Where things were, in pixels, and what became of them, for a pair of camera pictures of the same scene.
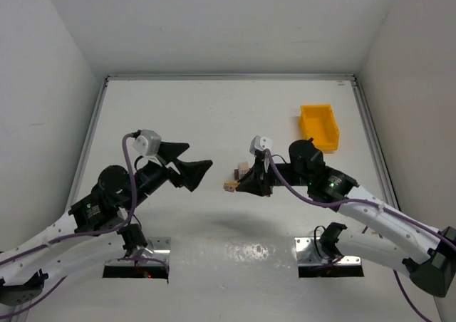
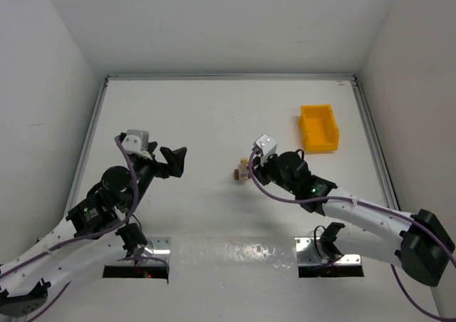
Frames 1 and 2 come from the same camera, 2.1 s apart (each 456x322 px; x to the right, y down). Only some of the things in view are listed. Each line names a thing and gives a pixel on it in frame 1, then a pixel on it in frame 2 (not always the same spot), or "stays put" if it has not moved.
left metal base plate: [157, 253] stays put
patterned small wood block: [230, 186] -> [245, 160]
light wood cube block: [243, 168] stays put
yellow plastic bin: [318, 123] stays put
